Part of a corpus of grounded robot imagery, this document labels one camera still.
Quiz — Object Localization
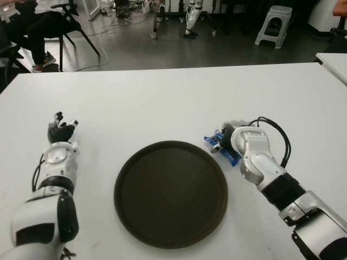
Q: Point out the white floor cable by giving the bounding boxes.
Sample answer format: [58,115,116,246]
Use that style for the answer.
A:
[81,15,128,67]

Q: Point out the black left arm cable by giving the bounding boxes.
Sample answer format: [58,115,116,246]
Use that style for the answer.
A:
[31,155,78,260]

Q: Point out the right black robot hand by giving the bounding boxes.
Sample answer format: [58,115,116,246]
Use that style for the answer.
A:
[211,120,257,155]

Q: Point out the round dark brown tray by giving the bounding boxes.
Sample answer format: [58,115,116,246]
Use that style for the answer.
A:
[113,140,228,249]

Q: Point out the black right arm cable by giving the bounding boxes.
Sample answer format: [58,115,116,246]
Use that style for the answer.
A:
[249,116,292,168]

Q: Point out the person in white shirt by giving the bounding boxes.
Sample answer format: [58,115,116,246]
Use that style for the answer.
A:
[335,0,347,17]

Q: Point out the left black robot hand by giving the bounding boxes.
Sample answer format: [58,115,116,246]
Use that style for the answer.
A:
[47,110,80,144]

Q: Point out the black chair with armrest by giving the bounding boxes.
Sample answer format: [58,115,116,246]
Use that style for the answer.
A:
[0,44,30,90]

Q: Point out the person in black trousers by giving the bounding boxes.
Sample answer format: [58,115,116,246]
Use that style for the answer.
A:
[0,0,59,73]

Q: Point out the white side table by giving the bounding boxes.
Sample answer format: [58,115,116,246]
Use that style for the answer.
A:
[316,53,347,86]

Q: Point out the blue Oreo cookie pack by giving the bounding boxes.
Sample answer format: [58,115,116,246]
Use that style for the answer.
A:
[203,129,242,166]

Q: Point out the black office chair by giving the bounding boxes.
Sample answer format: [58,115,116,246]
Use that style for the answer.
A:
[50,0,101,72]

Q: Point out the white humanoid robot leg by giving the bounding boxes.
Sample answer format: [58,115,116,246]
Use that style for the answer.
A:
[182,0,203,39]

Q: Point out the white framed board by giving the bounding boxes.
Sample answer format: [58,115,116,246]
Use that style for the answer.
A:
[81,0,101,21]

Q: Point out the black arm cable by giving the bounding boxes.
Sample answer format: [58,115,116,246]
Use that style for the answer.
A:
[31,155,78,260]
[249,116,292,168]

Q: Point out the black wheeled metal frame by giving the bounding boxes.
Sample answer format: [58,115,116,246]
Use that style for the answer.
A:
[149,0,219,40]

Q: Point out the black armchair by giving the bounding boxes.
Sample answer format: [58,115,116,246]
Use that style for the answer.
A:
[324,27,347,54]

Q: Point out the grey plastic stool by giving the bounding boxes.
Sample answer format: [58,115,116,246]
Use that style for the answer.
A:
[254,5,293,49]

